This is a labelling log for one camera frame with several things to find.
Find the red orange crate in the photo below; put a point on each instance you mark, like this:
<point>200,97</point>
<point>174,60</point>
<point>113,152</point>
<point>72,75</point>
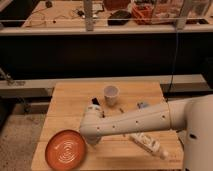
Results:
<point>142,14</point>

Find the black rectangular bar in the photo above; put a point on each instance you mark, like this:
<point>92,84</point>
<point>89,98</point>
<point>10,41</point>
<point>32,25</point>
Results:
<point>96,102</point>

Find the blue sponge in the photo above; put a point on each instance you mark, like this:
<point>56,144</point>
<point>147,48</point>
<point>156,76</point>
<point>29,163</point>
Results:
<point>142,105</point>

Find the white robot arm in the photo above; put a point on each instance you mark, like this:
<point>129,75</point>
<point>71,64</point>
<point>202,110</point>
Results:
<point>194,115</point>

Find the white plastic bottle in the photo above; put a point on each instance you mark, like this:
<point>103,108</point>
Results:
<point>150,144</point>

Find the grey metal post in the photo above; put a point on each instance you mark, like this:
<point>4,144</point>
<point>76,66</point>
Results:
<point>88,14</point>

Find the cream end effector tip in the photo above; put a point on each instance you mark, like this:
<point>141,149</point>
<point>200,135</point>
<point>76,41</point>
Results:
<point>93,140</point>

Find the grey metal clamp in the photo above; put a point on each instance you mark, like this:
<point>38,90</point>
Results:
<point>10,81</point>

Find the orange ceramic bowl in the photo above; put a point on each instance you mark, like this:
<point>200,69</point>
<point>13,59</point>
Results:
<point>65,151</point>

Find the black object on bench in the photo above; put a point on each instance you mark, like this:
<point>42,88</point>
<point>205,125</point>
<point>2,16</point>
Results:
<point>119,17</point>

